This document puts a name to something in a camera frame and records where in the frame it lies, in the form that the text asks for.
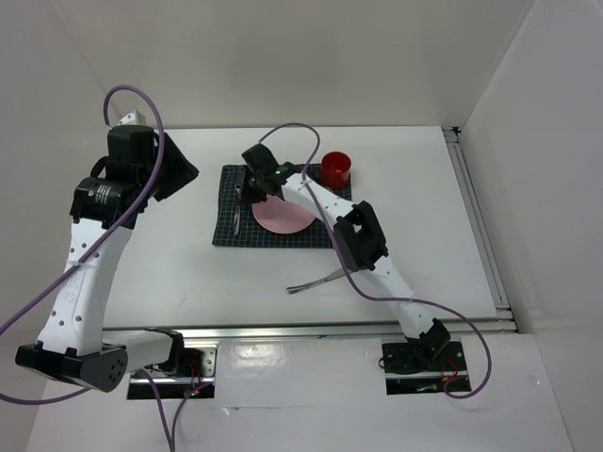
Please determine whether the pink plate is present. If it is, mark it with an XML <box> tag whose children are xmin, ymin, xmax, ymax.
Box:
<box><xmin>252</xmin><ymin>196</ymin><xmax>315</xmax><ymax>234</ymax></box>

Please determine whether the silver fork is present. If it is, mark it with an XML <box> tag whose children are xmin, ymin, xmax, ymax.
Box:
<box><xmin>233</xmin><ymin>183</ymin><xmax>242</xmax><ymax>235</ymax></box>

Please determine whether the dark checked cloth napkin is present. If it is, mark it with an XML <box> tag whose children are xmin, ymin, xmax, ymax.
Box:
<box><xmin>212</xmin><ymin>165</ymin><xmax>332</xmax><ymax>250</ymax></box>

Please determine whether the red mug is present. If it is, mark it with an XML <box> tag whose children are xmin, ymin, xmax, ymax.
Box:
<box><xmin>320</xmin><ymin>152</ymin><xmax>351</xmax><ymax>190</ymax></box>

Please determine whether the silver knife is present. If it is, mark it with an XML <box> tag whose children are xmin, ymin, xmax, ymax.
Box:
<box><xmin>285</xmin><ymin>268</ymin><xmax>346</xmax><ymax>295</ymax></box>

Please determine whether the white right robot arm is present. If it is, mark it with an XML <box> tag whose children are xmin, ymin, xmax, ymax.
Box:
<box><xmin>242</xmin><ymin>144</ymin><xmax>450</xmax><ymax>369</ymax></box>

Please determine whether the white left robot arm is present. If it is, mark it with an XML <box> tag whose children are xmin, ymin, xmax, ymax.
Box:
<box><xmin>15</xmin><ymin>110</ymin><xmax>199</xmax><ymax>393</ymax></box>

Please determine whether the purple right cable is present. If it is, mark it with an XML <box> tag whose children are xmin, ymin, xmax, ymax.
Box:
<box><xmin>257</xmin><ymin>122</ymin><xmax>495</xmax><ymax>399</ymax></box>

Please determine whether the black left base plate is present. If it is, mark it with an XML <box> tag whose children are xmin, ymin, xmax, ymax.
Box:
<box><xmin>129</xmin><ymin>345</ymin><xmax>218</xmax><ymax>384</ymax></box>

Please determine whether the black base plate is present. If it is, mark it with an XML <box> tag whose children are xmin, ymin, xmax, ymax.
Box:
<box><xmin>129</xmin><ymin>345</ymin><xmax>218</xmax><ymax>384</ymax></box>
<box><xmin>379</xmin><ymin>341</ymin><xmax>467</xmax><ymax>375</ymax></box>

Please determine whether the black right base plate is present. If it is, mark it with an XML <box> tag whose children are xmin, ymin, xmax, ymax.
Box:
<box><xmin>379</xmin><ymin>341</ymin><xmax>467</xmax><ymax>375</ymax></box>

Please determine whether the aluminium right rail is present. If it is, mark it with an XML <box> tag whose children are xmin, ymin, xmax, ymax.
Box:
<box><xmin>442</xmin><ymin>127</ymin><xmax>511</xmax><ymax>311</ymax></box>

